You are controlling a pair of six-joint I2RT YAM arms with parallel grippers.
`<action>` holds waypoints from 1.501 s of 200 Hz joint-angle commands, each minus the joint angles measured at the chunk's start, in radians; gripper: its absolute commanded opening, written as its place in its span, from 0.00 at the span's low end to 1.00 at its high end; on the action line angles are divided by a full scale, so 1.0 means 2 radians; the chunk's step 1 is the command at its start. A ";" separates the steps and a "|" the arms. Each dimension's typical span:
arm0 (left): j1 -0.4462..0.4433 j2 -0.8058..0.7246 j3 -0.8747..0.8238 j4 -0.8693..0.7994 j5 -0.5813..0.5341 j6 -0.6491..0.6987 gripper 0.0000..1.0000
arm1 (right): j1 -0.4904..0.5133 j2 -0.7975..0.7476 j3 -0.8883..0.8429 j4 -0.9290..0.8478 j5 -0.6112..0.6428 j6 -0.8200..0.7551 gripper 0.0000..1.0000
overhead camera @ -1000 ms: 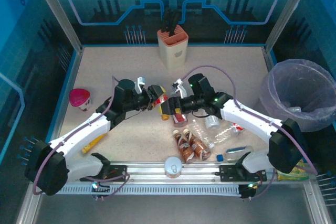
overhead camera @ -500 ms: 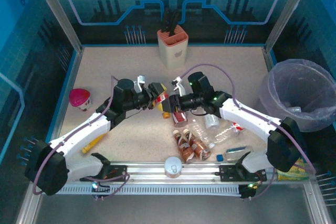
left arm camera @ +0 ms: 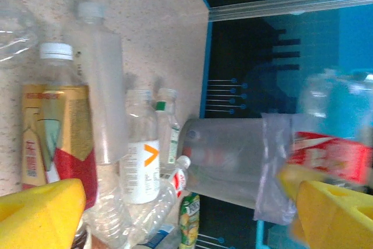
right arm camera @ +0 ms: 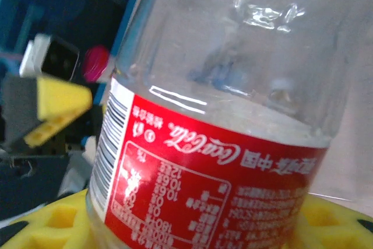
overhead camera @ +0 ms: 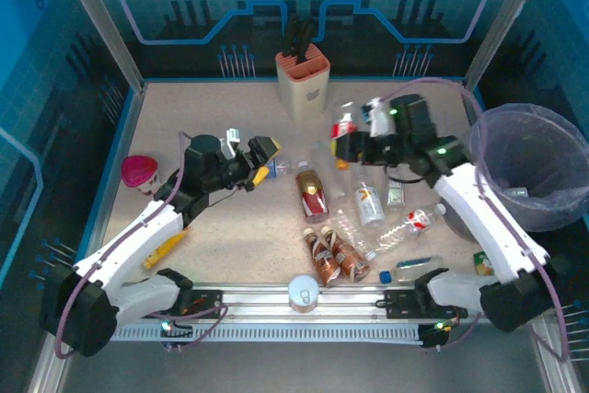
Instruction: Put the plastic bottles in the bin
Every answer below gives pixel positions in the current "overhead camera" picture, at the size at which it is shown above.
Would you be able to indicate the clear bottle red label yellow cap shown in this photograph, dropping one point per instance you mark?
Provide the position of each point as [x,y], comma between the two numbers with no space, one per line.
[344,128]

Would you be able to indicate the clear bottle blue cap blue label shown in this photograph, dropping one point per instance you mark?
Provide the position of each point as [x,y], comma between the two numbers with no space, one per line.
[281,165]

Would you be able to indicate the small clear bottle green label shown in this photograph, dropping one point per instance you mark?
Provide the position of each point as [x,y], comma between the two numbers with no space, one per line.
[396,195]

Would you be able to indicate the red gold bottle white cap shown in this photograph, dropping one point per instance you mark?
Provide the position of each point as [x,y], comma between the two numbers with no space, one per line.
[313,190]

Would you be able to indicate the brown coffee bottle cream cap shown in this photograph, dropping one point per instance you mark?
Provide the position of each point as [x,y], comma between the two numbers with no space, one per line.
[324,264]
[349,259]

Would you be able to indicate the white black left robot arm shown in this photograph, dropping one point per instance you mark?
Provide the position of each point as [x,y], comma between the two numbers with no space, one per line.
[133,246]

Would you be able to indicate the trash bin with clear bag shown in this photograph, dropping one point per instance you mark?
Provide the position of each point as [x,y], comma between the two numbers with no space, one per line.
[529,153]

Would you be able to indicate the clear bottle white orange label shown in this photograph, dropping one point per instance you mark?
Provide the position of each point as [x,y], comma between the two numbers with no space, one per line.
[368,204]

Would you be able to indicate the beige knife block pink top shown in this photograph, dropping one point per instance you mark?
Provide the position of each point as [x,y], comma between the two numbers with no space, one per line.
[301,94]

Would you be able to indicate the white cup pink lid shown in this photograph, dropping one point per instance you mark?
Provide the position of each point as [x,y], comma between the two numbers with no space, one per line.
[138,169]

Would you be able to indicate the silver tin can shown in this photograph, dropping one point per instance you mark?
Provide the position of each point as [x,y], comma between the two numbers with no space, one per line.
[303,294]

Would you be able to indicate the yellow green corn snack bag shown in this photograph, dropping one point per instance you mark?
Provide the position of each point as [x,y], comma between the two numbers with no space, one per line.
[483,264]

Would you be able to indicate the small black control board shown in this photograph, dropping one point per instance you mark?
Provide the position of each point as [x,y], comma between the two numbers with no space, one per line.
[432,335]
[179,333]

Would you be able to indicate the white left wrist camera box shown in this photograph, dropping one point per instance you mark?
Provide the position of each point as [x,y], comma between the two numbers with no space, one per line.
[231,142]

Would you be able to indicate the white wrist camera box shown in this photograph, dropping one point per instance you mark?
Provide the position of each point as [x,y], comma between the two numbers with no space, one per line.
[379,119]
[231,142]

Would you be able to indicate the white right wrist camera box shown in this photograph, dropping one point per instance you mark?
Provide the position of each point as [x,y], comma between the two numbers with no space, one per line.
[379,119]

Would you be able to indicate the aluminium mounting rail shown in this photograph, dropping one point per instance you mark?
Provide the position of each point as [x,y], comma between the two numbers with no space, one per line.
[257,305]

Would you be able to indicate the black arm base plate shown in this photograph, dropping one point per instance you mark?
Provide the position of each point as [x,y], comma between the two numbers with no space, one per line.
[400,303]
[207,301]

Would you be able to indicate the aluminium frame post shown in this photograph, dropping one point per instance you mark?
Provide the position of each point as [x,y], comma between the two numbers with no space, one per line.
[504,20]
[103,20]

